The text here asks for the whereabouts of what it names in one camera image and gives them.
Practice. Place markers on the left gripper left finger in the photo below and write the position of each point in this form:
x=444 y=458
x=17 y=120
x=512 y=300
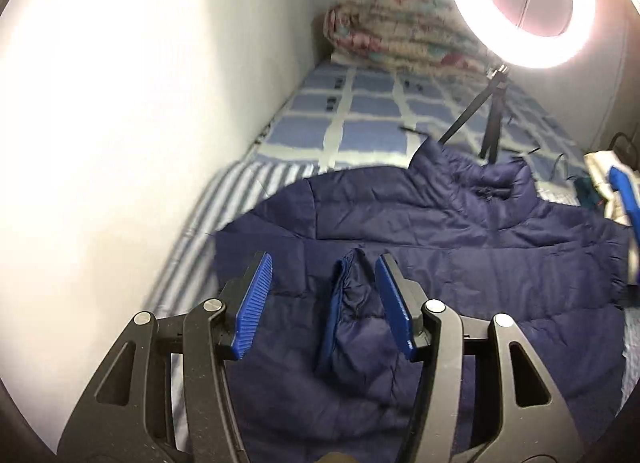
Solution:
x=124 y=414

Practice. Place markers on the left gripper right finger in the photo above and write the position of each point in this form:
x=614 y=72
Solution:
x=519 y=412

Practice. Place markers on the navy quilted puffer jacket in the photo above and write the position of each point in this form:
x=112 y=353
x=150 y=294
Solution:
x=324 y=373

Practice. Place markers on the blue white striped blanket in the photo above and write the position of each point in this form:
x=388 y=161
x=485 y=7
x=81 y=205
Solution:
x=231 y=193

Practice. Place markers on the blue checked bed sheet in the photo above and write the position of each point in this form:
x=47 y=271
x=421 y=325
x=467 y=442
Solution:
x=348 y=116

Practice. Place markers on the folded floral quilt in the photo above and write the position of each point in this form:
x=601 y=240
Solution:
x=417 y=36

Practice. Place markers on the black metal chair frame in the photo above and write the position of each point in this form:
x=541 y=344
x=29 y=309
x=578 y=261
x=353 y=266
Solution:
x=623 y=142

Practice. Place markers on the white ring light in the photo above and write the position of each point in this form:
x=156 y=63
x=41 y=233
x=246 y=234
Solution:
x=516 y=46

